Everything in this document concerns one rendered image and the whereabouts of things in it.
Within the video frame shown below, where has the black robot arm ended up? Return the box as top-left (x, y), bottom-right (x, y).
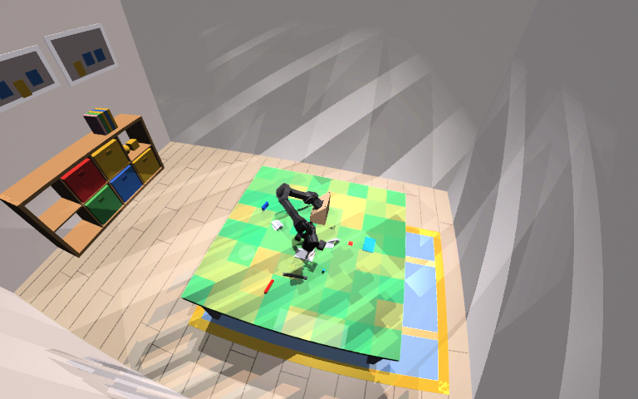
top-left (276, 183), bottom-right (324, 253)

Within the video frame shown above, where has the red flat bar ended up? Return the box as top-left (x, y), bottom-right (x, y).
top-left (263, 279), bottom-right (274, 294)

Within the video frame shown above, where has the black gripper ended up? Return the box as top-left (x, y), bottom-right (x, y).
top-left (294, 233), bottom-right (326, 251)

